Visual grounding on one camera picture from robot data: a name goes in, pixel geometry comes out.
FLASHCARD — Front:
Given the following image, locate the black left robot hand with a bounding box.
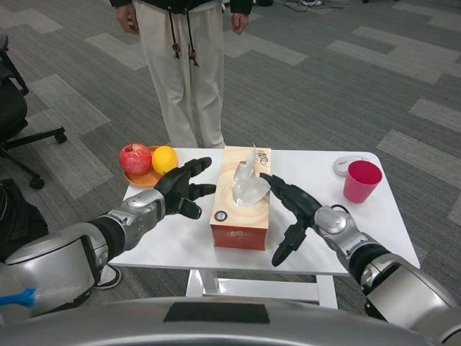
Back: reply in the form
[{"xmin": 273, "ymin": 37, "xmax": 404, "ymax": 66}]
[{"xmin": 153, "ymin": 156, "xmax": 218, "ymax": 220}]

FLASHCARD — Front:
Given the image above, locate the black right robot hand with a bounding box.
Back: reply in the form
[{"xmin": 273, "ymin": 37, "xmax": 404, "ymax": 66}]
[{"xmin": 259, "ymin": 172, "xmax": 323, "ymax": 267}]

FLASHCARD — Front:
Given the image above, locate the orange tissue box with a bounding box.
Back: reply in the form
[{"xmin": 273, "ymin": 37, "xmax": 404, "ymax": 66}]
[{"xmin": 209, "ymin": 146, "xmax": 272, "ymax": 252}]

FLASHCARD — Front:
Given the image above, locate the white tissue sheet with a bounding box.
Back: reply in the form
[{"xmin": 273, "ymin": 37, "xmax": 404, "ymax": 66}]
[{"xmin": 230, "ymin": 143, "xmax": 271, "ymax": 207}]

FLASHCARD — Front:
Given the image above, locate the orange fruit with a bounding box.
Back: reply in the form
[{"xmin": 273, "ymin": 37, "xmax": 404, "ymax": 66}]
[{"xmin": 151, "ymin": 146, "xmax": 179, "ymax": 175}]

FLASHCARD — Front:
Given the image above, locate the orange plate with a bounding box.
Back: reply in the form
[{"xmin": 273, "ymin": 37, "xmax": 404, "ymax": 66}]
[{"xmin": 123, "ymin": 146, "xmax": 170, "ymax": 188}]

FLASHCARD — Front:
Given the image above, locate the red apple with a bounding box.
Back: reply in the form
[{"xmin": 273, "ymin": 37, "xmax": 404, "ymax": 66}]
[{"xmin": 118, "ymin": 143, "xmax": 153, "ymax": 177}]

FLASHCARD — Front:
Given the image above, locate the white round lid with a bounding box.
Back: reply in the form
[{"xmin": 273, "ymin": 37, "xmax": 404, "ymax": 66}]
[{"xmin": 333, "ymin": 155, "xmax": 368, "ymax": 177}]

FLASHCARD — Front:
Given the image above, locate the pink plastic cup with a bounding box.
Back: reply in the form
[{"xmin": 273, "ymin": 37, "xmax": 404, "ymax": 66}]
[{"xmin": 342, "ymin": 160, "xmax": 382, "ymax": 203}]

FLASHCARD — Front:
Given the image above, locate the black and white sneaker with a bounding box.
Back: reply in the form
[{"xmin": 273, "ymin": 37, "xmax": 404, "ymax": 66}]
[{"xmin": 94, "ymin": 265, "xmax": 122, "ymax": 290}]

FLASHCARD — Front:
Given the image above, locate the person in cream trousers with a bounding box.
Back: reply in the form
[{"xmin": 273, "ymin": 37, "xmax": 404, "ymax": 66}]
[{"xmin": 109, "ymin": 0, "xmax": 255, "ymax": 149}]

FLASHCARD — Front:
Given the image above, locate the silver robot chest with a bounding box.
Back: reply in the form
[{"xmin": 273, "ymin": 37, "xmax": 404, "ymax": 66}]
[{"xmin": 0, "ymin": 297, "xmax": 444, "ymax": 346}]

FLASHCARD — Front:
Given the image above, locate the black office chair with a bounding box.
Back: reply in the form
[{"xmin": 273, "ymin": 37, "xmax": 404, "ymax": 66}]
[{"xmin": 0, "ymin": 34, "xmax": 68, "ymax": 190}]

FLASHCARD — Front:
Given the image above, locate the blue tape piece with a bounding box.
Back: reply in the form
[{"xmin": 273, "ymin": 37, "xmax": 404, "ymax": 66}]
[{"xmin": 0, "ymin": 288, "xmax": 37, "ymax": 307}]

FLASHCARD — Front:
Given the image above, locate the white table frame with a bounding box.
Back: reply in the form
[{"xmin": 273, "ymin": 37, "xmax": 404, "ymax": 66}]
[{"xmin": 185, "ymin": 269, "xmax": 339, "ymax": 310}]

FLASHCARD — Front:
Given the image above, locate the floor cable bundle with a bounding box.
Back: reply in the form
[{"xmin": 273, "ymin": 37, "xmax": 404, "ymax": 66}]
[{"xmin": 284, "ymin": 0, "xmax": 346, "ymax": 10}]

